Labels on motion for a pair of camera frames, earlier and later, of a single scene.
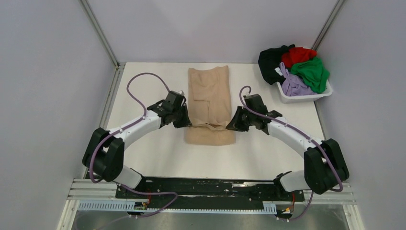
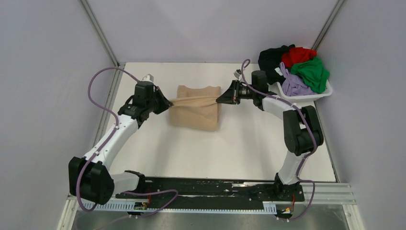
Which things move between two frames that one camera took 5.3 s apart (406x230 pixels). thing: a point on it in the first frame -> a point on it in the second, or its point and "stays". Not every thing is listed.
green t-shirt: (314, 73) stays
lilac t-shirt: (293, 85) stays
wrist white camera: (181, 92) -> (148, 77)
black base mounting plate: (208, 189) stays
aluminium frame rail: (339, 192) stays
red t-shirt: (296, 55) stays
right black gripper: (235, 124) -> (231, 96)
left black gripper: (185, 122) -> (164, 103)
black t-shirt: (268, 59) stays
